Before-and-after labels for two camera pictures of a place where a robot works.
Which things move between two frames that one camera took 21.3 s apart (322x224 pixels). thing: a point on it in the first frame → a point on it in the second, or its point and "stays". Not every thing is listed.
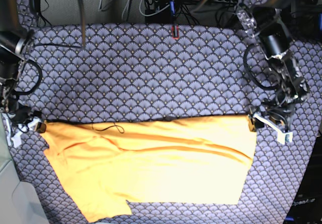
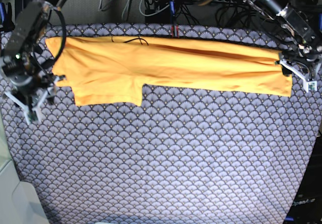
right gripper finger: x=36 y=124 → x=56 y=78
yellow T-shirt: x=103 y=166 → x=111 y=71
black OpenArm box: x=307 y=208 stays
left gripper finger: x=280 y=135 → x=309 y=85
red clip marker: x=175 y=37 stays
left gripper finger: x=254 y=124 → x=288 y=68
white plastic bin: x=19 y=203 stays
